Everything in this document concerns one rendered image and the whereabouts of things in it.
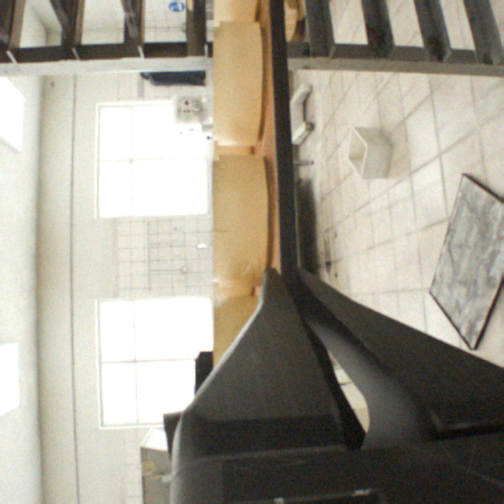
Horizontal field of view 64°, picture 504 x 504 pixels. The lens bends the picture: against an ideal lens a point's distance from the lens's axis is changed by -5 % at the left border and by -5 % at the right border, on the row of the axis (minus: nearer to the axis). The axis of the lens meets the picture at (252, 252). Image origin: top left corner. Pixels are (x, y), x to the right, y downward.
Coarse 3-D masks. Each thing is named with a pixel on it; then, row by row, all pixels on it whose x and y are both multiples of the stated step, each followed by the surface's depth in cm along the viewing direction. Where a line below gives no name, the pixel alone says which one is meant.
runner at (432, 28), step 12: (420, 0) 64; (432, 0) 63; (420, 12) 63; (432, 12) 63; (420, 24) 63; (432, 24) 63; (444, 24) 60; (420, 36) 62; (432, 36) 62; (444, 36) 60; (432, 48) 62; (444, 48) 60; (432, 60) 61; (444, 60) 61
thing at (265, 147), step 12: (264, 0) 16; (264, 12) 16; (264, 24) 16; (264, 132) 16; (264, 144) 16; (264, 156) 16; (276, 192) 13; (276, 204) 13; (276, 216) 13; (276, 228) 13; (276, 240) 13; (276, 252) 13; (276, 264) 13
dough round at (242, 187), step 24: (216, 168) 15; (240, 168) 14; (264, 168) 14; (216, 192) 14; (240, 192) 14; (264, 192) 14; (216, 216) 14; (240, 216) 14; (264, 216) 14; (216, 240) 14; (240, 240) 14; (264, 240) 14; (216, 264) 14; (240, 264) 14; (264, 264) 14
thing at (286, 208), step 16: (272, 0) 13; (272, 16) 13; (272, 32) 13; (272, 48) 13; (272, 64) 12; (272, 80) 12; (288, 80) 12; (288, 96) 12; (288, 112) 12; (288, 128) 12; (288, 144) 12; (288, 160) 12; (288, 176) 12; (288, 192) 12; (288, 208) 12; (288, 224) 11; (288, 240) 11; (288, 256) 11; (288, 272) 11; (288, 288) 11
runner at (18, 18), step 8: (16, 0) 55; (24, 0) 58; (16, 8) 55; (24, 8) 58; (16, 16) 55; (16, 24) 55; (16, 32) 55; (0, 40) 56; (8, 40) 54; (16, 40) 55; (0, 48) 56; (8, 48) 53; (16, 48) 55; (0, 56) 56; (8, 56) 56; (16, 56) 56; (0, 64) 56; (8, 64) 56
